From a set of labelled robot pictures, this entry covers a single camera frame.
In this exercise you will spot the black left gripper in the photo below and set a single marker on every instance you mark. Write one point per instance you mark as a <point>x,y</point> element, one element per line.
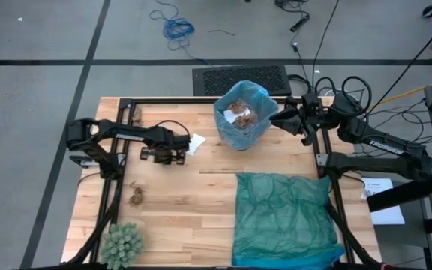
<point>163,154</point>

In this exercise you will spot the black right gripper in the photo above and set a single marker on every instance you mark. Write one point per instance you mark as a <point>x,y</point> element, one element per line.
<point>309,120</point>

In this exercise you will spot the light blue trash bag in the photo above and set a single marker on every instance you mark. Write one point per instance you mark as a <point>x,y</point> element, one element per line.
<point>231,137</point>

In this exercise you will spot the teal trash bag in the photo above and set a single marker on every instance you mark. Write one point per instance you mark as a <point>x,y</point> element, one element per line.
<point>283,217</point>

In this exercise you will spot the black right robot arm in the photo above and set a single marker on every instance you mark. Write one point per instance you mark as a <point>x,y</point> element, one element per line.
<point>384,144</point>

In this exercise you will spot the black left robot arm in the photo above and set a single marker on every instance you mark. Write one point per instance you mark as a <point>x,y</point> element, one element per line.
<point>126,137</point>

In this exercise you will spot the black perforated metal case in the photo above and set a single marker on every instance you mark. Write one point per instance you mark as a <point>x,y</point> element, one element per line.
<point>208,80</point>

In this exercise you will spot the black power strip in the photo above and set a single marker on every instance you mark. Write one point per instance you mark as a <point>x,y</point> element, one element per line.
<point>300,23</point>

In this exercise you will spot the green artificial succulent plant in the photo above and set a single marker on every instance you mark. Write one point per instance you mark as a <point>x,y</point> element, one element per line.
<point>120,243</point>

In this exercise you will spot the black bar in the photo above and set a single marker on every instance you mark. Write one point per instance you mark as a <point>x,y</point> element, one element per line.
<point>407,193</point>

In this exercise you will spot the printed white paper sheet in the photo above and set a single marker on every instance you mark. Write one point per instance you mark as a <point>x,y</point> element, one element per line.
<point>388,217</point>

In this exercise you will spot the black caster wheel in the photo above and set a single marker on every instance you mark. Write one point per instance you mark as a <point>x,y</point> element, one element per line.
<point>430,11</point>

